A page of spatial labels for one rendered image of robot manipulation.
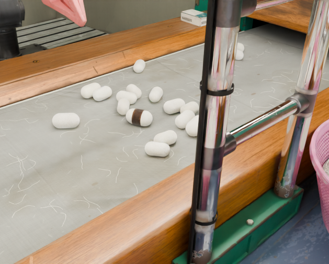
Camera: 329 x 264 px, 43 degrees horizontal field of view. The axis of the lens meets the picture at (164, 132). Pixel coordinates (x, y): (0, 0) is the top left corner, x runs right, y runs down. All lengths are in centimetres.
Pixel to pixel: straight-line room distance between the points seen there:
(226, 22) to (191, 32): 60
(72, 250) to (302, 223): 30
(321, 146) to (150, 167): 22
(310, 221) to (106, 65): 42
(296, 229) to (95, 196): 25
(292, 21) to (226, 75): 56
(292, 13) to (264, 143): 40
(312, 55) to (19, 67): 47
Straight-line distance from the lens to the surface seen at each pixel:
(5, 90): 67
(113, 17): 257
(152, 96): 63
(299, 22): 85
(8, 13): 94
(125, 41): 82
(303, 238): 53
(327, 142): 58
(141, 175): 48
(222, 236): 45
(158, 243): 39
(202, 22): 92
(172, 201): 41
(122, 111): 59
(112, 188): 47
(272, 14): 88
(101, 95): 63
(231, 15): 29
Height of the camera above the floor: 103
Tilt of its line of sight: 31 degrees down
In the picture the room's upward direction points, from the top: 2 degrees clockwise
